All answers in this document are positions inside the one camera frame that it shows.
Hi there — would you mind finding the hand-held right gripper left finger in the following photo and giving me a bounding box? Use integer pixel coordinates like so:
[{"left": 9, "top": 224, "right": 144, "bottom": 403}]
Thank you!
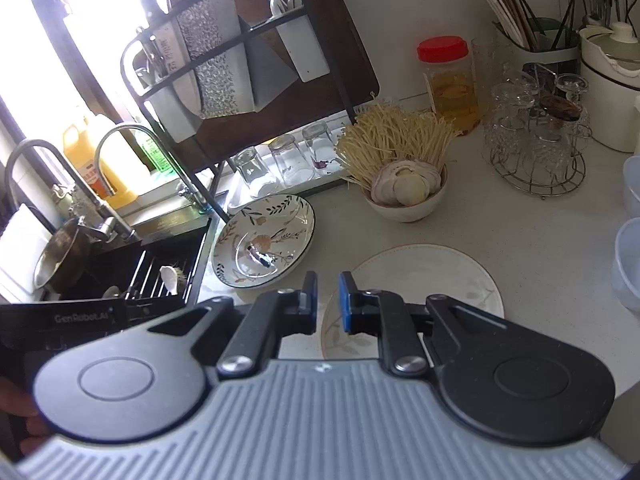
[{"left": 145, "top": 271, "right": 319, "bottom": 380}]

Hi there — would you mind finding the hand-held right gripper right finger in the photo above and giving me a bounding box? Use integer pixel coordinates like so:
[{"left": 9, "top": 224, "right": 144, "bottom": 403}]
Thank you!
[{"left": 338, "top": 271, "right": 506, "bottom": 377}]

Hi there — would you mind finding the floral plate with dark rim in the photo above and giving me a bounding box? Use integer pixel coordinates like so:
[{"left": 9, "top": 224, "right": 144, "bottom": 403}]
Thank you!
[{"left": 212, "top": 193, "right": 317, "bottom": 289}]

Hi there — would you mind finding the white leaf print plate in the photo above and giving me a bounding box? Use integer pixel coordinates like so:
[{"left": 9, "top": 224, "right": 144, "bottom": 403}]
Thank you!
[{"left": 320, "top": 244, "right": 504, "bottom": 362}]

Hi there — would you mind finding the plain white bowl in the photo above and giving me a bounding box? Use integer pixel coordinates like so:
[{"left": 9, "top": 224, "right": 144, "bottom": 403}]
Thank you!
[
  {"left": 611, "top": 217, "right": 640, "bottom": 312},
  {"left": 622, "top": 155, "right": 640, "bottom": 217}
]

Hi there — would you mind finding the person's left hand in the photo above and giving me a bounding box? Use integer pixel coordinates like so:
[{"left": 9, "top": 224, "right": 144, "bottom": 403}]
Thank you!
[{"left": 0, "top": 374, "right": 52, "bottom": 461}]

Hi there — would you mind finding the steel pot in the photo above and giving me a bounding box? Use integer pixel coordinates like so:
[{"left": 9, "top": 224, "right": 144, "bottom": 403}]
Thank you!
[{"left": 31, "top": 216, "right": 103, "bottom": 292}]

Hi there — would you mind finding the white cloth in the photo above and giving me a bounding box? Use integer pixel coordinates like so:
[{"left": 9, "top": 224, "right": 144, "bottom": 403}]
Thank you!
[{"left": 0, "top": 206, "right": 53, "bottom": 302}]

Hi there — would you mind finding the white dish brush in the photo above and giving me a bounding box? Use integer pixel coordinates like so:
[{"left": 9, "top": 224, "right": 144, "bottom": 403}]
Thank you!
[{"left": 158, "top": 265, "right": 187, "bottom": 297}]

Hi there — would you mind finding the black kitchen sink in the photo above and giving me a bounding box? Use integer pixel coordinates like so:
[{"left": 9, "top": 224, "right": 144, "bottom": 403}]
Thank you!
[{"left": 0, "top": 207, "right": 213, "bottom": 307}]

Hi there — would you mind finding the small white bowl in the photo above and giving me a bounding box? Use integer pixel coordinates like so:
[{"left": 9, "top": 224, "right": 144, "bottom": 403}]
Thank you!
[{"left": 361, "top": 164, "right": 449, "bottom": 224}]

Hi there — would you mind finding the three upturned drinking glasses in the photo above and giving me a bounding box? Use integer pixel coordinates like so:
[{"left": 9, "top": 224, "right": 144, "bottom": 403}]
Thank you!
[{"left": 226, "top": 110, "right": 373, "bottom": 216}]

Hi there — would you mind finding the peeled white onion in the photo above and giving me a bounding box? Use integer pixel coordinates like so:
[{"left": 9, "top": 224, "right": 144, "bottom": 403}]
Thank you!
[{"left": 371, "top": 159, "right": 442, "bottom": 207}]

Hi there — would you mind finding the clear drinking glass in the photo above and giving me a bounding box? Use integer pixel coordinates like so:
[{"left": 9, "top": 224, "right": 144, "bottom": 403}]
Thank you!
[
  {"left": 267, "top": 133, "right": 317, "bottom": 187},
  {"left": 232, "top": 146, "right": 282, "bottom": 200},
  {"left": 301, "top": 121, "right": 347, "bottom": 175}
]

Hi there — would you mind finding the orange detergent bottle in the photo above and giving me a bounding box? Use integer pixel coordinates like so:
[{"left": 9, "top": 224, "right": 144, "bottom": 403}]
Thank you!
[{"left": 61, "top": 114, "right": 152, "bottom": 211}]

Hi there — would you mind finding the bowl of enoki mushrooms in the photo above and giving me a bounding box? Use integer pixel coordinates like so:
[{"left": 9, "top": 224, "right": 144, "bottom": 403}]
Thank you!
[{"left": 334, "top": 101, "right": 462, "bottom": 192}]

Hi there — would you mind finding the curved steel faucet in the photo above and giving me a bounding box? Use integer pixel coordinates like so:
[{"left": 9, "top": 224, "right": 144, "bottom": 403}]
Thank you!
[
  {"left": 92, "top": 123, "right": 217, "bottom": 217},
  {"left": 4, "top": 138, "right": 137, "bottom": 243}
]

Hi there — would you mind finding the green bottle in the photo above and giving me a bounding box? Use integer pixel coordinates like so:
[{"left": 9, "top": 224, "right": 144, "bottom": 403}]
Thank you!
[{"left": 141, "top": 129, "right": 177, "bottom": 177}]

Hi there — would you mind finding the black metal dish rack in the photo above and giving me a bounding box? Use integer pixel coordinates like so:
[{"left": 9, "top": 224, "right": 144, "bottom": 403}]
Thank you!
[{"left": 119, "top": 0, "right": 382, "bottom": 223}]

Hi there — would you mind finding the clear jar with red lid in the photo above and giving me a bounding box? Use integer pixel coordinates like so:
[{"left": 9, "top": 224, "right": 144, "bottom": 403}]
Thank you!
[{"left": 416, "top": 35, "right": 484, "bottom": 137}]

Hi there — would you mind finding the white cutlery caddy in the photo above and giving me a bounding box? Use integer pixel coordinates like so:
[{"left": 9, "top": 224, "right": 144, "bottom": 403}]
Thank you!
[{"left": 271, "top": 4, "right": 332, "bottom": 84}]

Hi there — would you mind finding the grey patterned plate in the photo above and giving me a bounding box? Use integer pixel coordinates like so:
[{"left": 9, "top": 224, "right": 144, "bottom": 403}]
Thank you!
[{"left": 175, "top": 0, "right": 237, "bottom": 122}]

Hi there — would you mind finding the tall clear glass tumbler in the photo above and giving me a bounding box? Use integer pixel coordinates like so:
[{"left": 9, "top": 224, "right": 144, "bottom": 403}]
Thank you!
[{"left": 471, "top": 36, "right": 512, "bottom": 111}]

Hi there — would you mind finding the brown wooden cutting board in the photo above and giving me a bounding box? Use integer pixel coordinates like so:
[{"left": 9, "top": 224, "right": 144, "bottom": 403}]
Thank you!
[{"left": 170, "top": 0, "right": 381, "bottom": 173}]

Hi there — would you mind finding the green white chopstick holder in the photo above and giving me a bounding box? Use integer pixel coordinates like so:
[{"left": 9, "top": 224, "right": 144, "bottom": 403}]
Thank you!
[{"left": 494, "top": 16, "right": 582, "bottom": 83}]

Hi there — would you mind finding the bundle of chopsticks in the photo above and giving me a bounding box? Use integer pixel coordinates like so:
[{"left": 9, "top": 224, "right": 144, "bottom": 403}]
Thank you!
[{"left": 480, "top": 0, "right": 542, "bottom": 52}]

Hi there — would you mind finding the white electric glass kettle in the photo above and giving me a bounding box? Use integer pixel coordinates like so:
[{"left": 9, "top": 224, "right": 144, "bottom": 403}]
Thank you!
[{"left": 578, "top": 21, "right": 640, "bottom": 154}]

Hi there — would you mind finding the round wire glass rack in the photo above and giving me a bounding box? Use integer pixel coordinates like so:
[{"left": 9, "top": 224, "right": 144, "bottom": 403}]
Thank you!
[{"left": 481, "top": 62, "right": 587, "bottom": 196}]

